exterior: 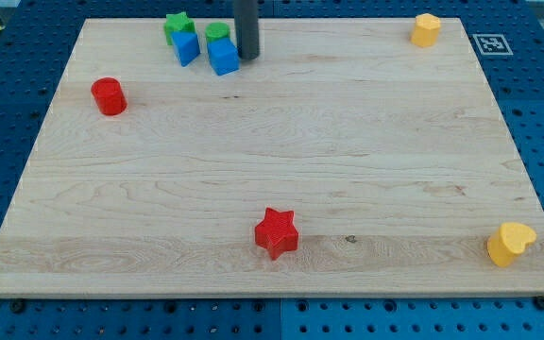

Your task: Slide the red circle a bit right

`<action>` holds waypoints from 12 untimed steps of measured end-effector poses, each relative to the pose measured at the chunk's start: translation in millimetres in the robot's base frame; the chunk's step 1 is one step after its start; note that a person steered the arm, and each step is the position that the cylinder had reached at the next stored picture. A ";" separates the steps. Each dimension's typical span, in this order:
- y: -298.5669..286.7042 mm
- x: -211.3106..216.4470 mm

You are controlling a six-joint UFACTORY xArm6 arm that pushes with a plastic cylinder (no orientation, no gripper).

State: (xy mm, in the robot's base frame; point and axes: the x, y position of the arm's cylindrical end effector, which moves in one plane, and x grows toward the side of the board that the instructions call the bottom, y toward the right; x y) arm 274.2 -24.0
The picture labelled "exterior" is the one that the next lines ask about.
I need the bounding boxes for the red star block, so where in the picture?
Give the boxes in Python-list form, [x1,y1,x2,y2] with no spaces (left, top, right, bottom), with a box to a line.
[254,207,299,261]

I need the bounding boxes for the light wooden board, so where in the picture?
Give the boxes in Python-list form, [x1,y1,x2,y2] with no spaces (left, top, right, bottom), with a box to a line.
[0,18,544,299]

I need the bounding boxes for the blue cube block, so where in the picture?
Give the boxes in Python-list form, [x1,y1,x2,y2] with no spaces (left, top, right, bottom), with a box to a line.
[207,38,239,76]

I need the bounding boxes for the green cylinder block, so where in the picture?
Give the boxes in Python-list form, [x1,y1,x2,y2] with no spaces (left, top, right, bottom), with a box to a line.
[205,22,230,43]

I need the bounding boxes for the blue triangular prism block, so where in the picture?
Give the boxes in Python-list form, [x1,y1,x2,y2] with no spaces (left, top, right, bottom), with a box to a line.
[171,31,200,67]

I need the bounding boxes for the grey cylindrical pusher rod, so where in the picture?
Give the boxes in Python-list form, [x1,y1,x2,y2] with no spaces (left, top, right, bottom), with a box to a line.
[232,0,260,60]

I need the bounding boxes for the green star block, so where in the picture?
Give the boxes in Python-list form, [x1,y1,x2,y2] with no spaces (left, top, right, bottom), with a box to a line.
[163,11,196,45]

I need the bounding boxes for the red cylinder block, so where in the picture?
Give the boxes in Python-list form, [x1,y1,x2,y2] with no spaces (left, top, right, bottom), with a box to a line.
[91,77,128,116]

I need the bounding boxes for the yellow hexagon block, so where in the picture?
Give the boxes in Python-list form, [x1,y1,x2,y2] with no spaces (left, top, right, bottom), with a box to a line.
[410,13,441,47]

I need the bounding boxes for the yellow heart block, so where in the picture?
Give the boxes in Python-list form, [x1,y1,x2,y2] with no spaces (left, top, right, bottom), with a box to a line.
[486,222,537,267]

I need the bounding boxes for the white fiducial marker tag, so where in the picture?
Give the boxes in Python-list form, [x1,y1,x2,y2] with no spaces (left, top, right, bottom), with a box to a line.
[472,33,513,56]

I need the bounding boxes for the black bolt left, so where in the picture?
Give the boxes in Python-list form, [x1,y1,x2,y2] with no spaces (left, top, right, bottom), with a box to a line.
[8,298,26,315]

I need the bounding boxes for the black bolt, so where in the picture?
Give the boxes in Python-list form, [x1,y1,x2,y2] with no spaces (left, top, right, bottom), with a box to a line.
[8,298,26,315]
[533,296,544,311]

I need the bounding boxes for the black bolt right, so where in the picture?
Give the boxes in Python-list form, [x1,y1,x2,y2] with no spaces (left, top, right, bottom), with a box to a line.
[533,296,544,311]

